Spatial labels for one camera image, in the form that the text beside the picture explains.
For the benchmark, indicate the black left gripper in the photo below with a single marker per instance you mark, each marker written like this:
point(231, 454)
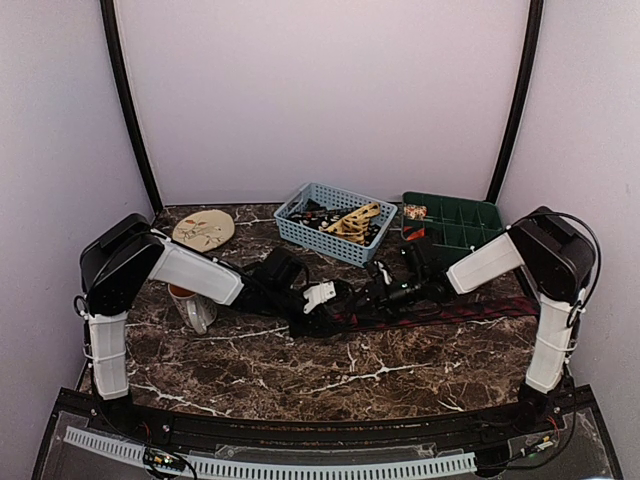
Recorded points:
point(306, 326)

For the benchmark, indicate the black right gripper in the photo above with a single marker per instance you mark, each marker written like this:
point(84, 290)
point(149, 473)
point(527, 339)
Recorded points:
point(379, 298)

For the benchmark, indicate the red navy striped tie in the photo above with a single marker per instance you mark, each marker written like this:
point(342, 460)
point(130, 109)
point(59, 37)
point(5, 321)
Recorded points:
point(514, 307)

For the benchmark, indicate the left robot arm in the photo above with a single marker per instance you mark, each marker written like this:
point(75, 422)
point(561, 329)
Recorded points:
point(116, 266)

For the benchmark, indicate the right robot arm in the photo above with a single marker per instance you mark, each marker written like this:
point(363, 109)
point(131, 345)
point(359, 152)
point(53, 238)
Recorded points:
point(563, 257)

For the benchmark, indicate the rolled orange navy striped tie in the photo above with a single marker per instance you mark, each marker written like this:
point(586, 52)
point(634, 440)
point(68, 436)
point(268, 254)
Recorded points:
point(411, 233)

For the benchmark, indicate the yellow beetle print tie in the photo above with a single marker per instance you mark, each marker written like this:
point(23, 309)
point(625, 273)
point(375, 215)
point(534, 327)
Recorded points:
point(357, 226)

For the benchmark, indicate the light blue plastic basket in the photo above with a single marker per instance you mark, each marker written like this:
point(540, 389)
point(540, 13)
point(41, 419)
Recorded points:
point(324, 243)

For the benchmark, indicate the rolled cream tropical print tie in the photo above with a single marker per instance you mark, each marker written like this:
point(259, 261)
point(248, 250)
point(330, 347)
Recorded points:
point(415, 212)

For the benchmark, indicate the black white floral tie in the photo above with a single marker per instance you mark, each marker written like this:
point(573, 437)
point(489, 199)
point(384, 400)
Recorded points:
point(316, 216)

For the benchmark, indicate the green divided organizer tray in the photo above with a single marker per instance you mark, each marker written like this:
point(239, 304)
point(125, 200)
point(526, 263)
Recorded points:
point(455, 226)

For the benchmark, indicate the cream floral mug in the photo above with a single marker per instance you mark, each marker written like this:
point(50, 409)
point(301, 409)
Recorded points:
point(198, 312)

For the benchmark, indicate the beige floral plate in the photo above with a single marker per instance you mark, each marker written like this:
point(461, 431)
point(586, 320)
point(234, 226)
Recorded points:
point(205, 230)

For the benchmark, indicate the black front rail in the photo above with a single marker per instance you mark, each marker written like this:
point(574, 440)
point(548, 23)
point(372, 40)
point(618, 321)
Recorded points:
point(575, 416)

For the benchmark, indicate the grey slotted cable duct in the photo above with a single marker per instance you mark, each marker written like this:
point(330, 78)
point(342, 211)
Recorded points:
point(268, 466)

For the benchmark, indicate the black right frame post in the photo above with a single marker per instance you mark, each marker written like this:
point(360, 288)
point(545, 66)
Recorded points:
point(521, 89)

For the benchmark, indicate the black frame post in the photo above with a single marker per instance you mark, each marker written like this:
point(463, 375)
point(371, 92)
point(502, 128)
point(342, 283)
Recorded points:
point(128, 109)
point(521, 89)

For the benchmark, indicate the black left frame post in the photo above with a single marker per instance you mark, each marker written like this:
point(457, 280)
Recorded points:
point(128, 109)

